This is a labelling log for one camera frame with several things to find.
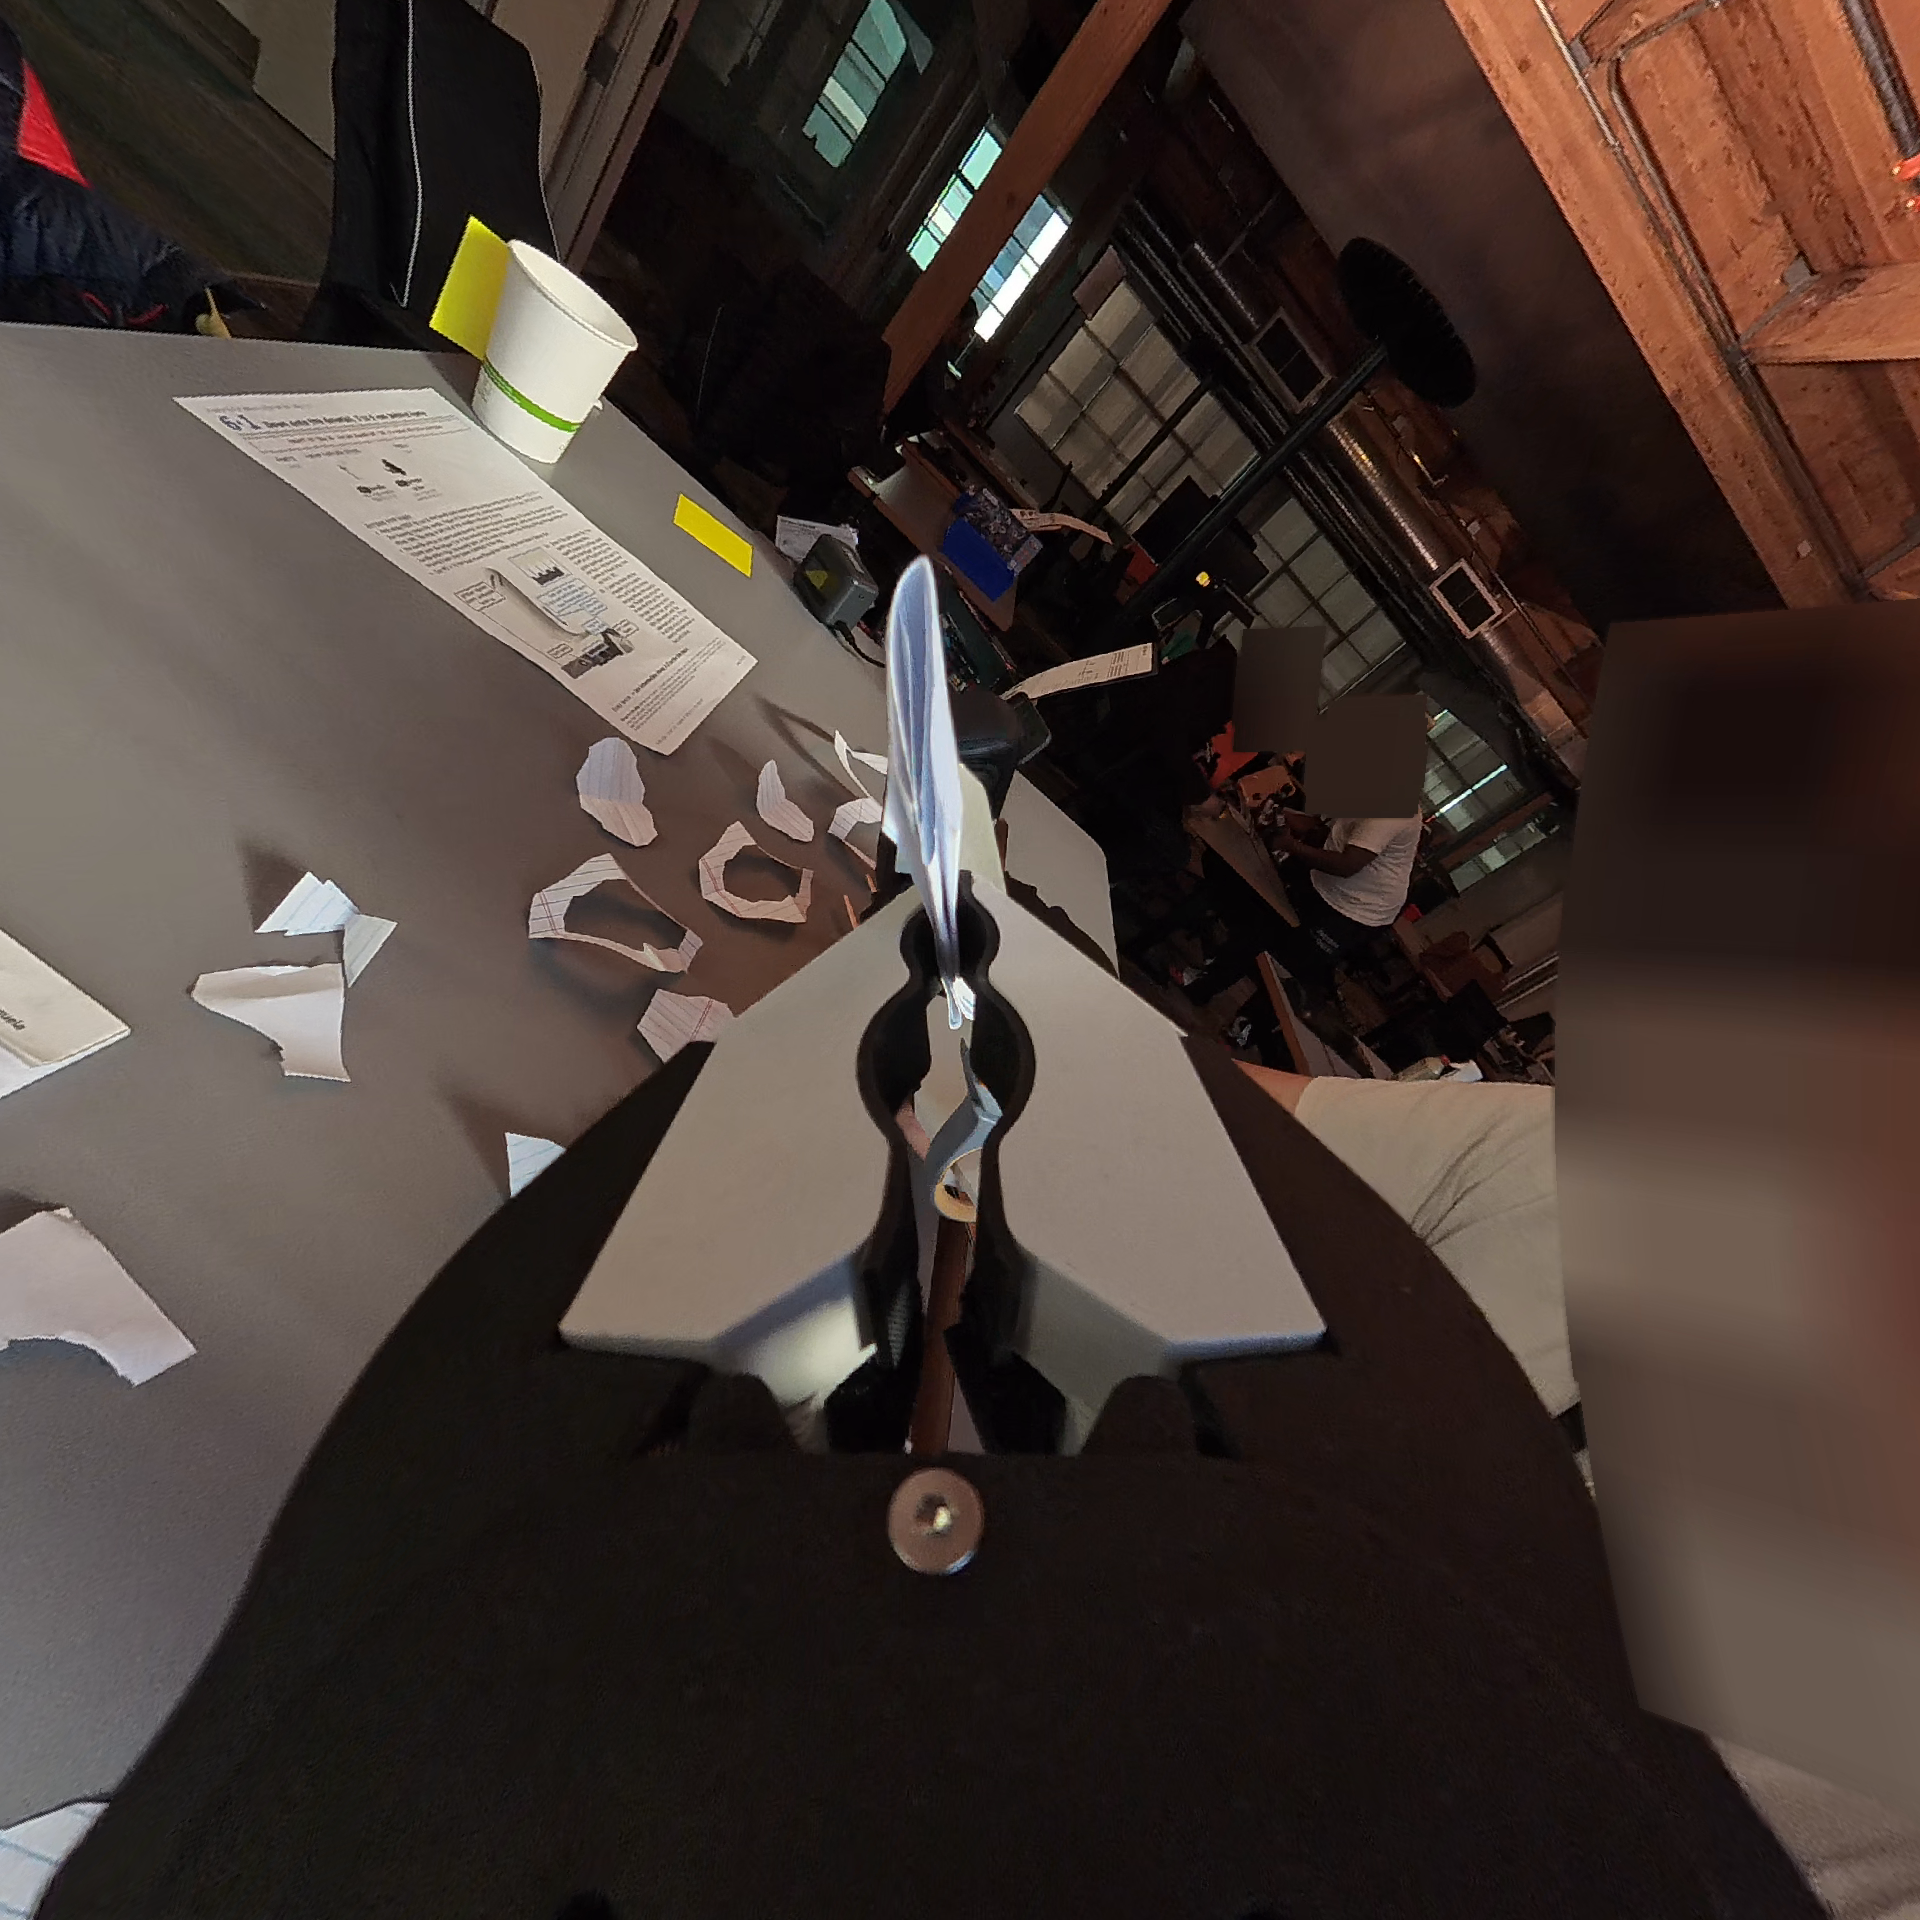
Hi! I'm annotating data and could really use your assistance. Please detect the black chair back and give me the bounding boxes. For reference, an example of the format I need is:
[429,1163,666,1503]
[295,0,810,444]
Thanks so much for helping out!
[300,0,559,350]

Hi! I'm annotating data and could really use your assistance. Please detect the white printed paper slip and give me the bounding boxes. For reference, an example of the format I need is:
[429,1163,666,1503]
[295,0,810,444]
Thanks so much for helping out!
[0,930,132,1099]

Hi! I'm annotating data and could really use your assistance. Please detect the printed instruction sheet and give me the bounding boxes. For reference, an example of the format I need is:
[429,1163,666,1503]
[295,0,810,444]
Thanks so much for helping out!
[177,394,756,755]

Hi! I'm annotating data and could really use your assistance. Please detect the grid window wall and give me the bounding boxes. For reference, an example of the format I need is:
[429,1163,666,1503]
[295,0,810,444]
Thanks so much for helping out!
[907,118,1577,886]

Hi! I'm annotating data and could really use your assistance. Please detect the dark puffer jacket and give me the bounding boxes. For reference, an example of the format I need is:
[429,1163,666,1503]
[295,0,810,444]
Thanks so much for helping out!
[0,16,242,325]

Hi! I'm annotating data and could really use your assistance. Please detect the grey desk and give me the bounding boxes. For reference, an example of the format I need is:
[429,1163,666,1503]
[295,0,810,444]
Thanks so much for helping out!
[0,320,1125,1840]

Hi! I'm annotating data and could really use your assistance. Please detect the round black vent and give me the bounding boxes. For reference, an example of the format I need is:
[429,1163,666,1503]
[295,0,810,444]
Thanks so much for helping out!
[1337,235,1479,405]

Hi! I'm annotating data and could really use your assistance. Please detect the grey orange scissors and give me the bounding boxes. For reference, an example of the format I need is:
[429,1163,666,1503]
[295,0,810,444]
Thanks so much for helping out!
[895,1036,1003,1226]

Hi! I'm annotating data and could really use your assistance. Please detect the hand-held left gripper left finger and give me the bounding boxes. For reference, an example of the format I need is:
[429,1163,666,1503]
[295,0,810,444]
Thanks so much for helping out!
[558,893,956,1414]

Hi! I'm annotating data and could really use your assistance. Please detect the white green paper cup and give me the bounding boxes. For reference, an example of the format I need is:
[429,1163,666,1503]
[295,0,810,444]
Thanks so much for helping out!
[470,240,639,463]

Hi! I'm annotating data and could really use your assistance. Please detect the grey box device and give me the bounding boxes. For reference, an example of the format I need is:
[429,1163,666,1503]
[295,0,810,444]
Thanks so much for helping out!
[791,539,881,626]

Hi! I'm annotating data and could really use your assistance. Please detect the black desktop device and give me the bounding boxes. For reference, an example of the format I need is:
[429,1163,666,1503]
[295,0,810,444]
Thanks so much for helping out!
[957,690,1055,782]

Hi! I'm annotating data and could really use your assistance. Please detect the metal air duct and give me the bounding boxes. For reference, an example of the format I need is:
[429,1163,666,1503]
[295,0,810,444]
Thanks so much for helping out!
[1319,398,1593,782]

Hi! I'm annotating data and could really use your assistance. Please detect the lined paper sheet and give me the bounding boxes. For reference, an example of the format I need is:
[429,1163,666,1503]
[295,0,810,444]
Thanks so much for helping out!
[881,557,1002,1031]

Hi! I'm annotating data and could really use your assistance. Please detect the blue box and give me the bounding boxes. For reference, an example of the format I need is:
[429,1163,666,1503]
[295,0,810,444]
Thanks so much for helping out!
[942,492,1046,580]

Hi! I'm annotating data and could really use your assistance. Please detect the yellow card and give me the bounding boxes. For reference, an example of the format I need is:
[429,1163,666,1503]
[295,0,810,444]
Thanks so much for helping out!
[429,216,513,358]

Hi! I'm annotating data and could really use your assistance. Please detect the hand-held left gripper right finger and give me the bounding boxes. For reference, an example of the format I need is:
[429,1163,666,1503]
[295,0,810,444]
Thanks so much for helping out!
[953,884,1331,1421]

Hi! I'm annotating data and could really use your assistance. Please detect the scattered lined paper scraps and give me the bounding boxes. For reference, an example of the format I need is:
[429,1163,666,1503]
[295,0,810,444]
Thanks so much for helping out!
[0,726,902,1920]

